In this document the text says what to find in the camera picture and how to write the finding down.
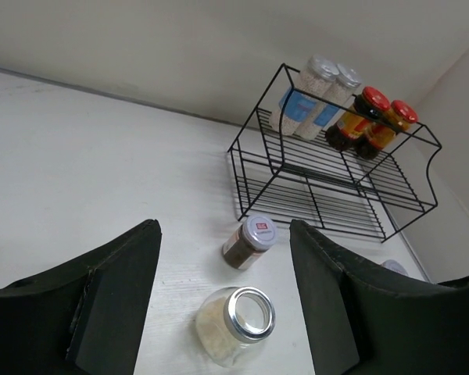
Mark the silver lid spice shaker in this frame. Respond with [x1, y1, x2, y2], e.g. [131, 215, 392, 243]
[270, 54, 339, 136]

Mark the glass jar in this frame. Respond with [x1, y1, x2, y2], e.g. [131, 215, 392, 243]
[195, 286, 276, 368]

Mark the white lid dark jar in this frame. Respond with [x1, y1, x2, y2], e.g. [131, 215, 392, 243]
[222, 214, 277, 270]

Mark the black wire rack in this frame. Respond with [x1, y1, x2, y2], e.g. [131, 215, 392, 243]
[227, 64, 442, 242]

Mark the red lid sauce jar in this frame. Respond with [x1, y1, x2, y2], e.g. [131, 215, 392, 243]
[354, 100, 418, 160]
[325, 86, 390, 152]

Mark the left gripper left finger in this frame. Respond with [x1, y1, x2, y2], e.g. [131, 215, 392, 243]
[0, 220, 161, 374]

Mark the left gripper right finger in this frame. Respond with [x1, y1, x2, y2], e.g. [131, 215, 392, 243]
[290, 220, 469, 374]

